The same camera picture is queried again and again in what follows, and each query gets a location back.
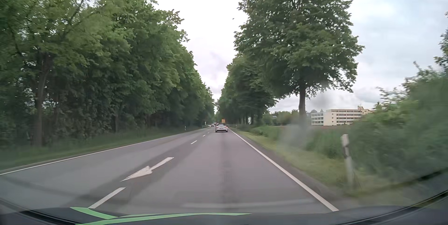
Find car's own bonnet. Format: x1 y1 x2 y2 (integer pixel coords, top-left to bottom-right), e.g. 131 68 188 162
0 197 448 225

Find white multi-storey building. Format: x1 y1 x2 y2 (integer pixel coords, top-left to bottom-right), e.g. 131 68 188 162
310 106 374 126

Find green bushes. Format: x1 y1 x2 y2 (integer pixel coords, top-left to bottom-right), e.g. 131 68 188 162
304 11 448 183

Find grey asphalt road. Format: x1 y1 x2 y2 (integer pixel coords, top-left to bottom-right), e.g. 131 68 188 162
0 127 340 215

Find road markings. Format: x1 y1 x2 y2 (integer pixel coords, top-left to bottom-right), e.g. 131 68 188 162
0 128 339 212

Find row of trees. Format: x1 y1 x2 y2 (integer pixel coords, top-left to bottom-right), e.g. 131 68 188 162
0 0 215 148
216 0 365 126

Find grass verge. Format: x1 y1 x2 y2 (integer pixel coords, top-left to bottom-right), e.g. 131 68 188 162
0 126 205 174
232 126 448 208

